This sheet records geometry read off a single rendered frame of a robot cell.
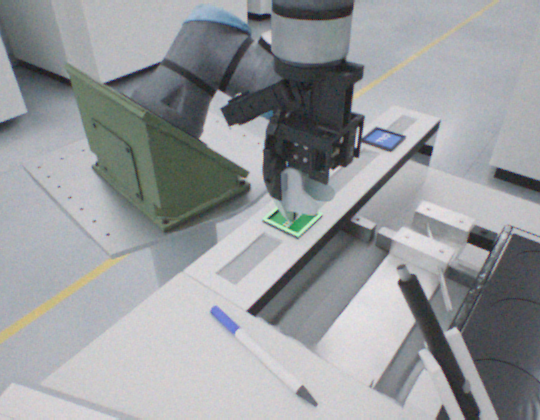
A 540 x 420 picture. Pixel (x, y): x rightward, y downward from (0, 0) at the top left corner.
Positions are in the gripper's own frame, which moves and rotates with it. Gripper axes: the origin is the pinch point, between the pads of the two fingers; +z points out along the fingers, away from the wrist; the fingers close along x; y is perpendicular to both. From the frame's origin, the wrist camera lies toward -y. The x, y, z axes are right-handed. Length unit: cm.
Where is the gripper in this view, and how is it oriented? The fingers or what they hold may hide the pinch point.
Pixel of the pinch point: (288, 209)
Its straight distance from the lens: 57.2
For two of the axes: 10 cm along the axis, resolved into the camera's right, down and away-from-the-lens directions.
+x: 6.0, -5.0, 6.2
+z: 0.0, 7.8, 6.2
